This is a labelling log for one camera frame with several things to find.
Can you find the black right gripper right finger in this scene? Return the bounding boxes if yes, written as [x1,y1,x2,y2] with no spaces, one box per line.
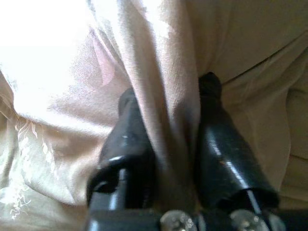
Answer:
[196,71,281,212]

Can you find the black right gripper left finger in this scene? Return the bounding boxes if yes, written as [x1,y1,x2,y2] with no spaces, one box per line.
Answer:
[86,88,157,212]

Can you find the beige floral bed sheet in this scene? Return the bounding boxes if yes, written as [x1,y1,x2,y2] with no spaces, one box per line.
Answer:
[0,0,308,231]

